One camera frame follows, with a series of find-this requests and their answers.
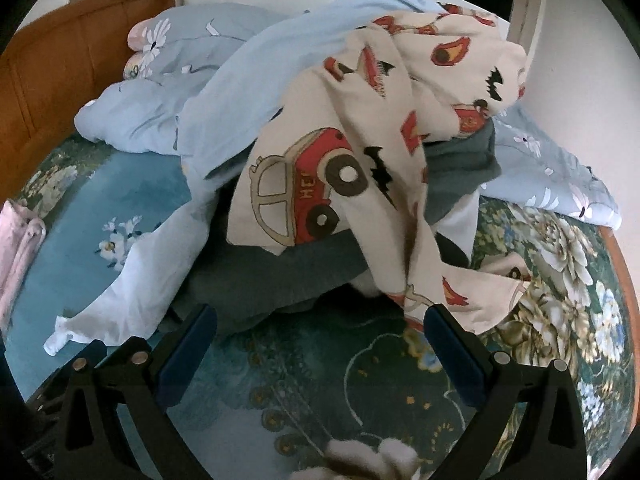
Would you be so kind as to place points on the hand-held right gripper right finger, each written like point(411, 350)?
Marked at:
point(456, 360)

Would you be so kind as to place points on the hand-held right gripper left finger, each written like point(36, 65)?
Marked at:
point(186, 355)

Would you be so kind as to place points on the light blue shirt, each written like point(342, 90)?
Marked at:
point(240, 90)

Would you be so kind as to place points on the green floral blanket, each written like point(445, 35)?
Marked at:
point(310, 390)

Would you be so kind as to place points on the dark green garment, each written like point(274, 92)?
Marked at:
point(460, 165)

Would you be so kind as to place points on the pink fluffy garment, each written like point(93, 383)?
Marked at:
point(20, 245)

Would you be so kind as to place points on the grey-blue floral quilt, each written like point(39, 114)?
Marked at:
point(165, 85)

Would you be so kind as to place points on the cream car printed cloth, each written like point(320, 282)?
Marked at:
point(360, 90)

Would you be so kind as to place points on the wooden bed headboard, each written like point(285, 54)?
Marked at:
point(60, 70)

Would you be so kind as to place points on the pink floral pillow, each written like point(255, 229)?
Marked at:
point(136, 35)

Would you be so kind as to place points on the wooden bed side rail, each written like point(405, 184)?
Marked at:
point(620, 265)

